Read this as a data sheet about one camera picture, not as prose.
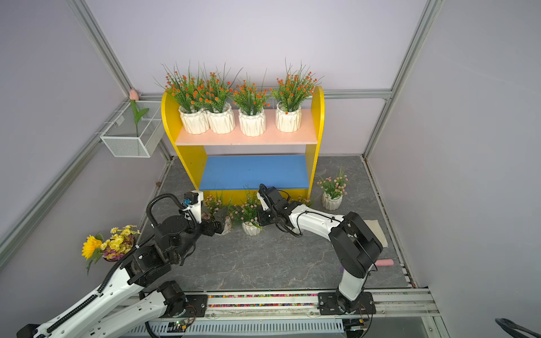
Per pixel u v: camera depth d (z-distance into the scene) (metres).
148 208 0.45
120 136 0.75
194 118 0.68
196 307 0.74
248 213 0.82
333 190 0.91
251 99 0.63
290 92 0.64
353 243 0.46
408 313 0.74
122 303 0.47
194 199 0.57
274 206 0.69
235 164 1.12
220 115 0.68
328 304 0.73
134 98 0.89
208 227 0.60
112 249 0.64
